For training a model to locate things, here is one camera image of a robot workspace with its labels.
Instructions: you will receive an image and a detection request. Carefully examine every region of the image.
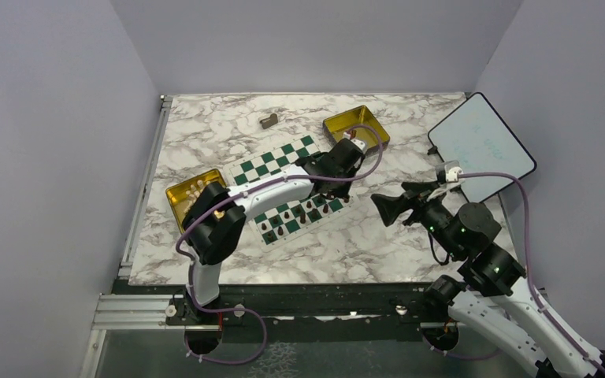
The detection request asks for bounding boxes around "small grey tan clip device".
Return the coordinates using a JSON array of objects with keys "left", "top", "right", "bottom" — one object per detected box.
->
[{"left": 258, "top": 113, "right": 279, "bottom": 129}]

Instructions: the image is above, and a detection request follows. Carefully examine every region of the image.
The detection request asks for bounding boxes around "purple cable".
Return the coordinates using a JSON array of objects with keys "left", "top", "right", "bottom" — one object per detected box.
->
[
  {"left": 175, "top": 124, "right": 386, "bottom": 365},
  {"left": 422, "top": 171, "right": 605, "bottom": 378}
]

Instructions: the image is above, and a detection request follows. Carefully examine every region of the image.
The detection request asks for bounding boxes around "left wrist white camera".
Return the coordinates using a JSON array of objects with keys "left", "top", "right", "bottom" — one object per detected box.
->
[{"left": 343, "top": 130, "right": 368, "bottom": 155}]

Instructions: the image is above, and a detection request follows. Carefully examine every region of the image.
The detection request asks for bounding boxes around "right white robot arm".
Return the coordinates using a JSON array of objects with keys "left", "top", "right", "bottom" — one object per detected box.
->
[{"left": 371, "top": 182, "right": 605, "bottom": 377}]

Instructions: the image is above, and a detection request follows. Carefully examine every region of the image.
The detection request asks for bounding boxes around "white chess pieces pile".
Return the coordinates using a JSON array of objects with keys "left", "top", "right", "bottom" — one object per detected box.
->
[{"left": 186, "top": 180, "right": 205, "bottom": 207}]

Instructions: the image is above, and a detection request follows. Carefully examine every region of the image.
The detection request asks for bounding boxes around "green white chess board mat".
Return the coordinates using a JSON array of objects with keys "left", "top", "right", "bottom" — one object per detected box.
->
[{"left": 223, "top": 135, "right": 357, "bottom": 251}]

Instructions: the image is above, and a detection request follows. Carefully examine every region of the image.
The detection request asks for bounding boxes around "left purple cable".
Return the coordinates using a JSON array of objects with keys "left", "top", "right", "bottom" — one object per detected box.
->
[{"left": 175, "top": 124, "right": 386, "bottom": 365}]

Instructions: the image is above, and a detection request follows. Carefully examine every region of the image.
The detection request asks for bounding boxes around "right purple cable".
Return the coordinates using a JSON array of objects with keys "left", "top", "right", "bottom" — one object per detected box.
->
[{"left": 422, "top": 171, "right": 605, "bottom": 378}]

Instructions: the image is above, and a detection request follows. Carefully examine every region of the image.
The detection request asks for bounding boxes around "gold tin with dark pieces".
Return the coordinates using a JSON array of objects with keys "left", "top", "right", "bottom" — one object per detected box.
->
[{"left": 322, "top": 105, "right": 392, "bottom": 152}]

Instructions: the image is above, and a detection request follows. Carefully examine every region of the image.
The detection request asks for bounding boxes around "wrist white camera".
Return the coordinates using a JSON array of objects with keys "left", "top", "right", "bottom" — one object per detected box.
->
[
  {"left": 429, "top": 161, "right": 463, "bottom": 199},
  {"left": 343, "top": 130, "right": 368, "bottom": 155}
]

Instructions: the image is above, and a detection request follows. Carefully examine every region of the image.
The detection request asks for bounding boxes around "black metal base frame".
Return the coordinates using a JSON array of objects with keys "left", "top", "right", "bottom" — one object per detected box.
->
[{"left": 92, "top": 280, "right": 460, "bottom": 349}]

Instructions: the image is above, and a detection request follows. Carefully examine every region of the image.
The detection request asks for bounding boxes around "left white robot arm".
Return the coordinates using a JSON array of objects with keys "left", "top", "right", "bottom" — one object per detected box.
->
[{"left": 176, "top": 135, "right": 367, "bottom": 324}]

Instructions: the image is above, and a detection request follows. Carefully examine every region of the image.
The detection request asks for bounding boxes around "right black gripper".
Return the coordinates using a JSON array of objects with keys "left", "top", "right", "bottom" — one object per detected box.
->
[{"left": 371, "top": 180, "right": 463, "bottom": 258}]

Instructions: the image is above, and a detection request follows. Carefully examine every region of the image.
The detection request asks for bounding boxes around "small whiteboard tablet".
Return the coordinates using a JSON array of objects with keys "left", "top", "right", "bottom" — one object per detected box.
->
[{"left": 428, "top": 92, "right": 537, "bottom": 179}]

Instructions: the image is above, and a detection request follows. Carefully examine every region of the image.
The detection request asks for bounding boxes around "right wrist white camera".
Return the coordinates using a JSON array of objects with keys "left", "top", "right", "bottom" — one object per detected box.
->
[{"left": 429, "top": 161, "right": 463, "bottom": 199}]

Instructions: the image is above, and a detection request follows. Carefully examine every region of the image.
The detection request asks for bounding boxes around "gold tin with white pieces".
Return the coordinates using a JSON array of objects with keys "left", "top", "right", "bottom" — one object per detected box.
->
[{"left": 165, "top": 169, "right": 226, "bottom": 233}]

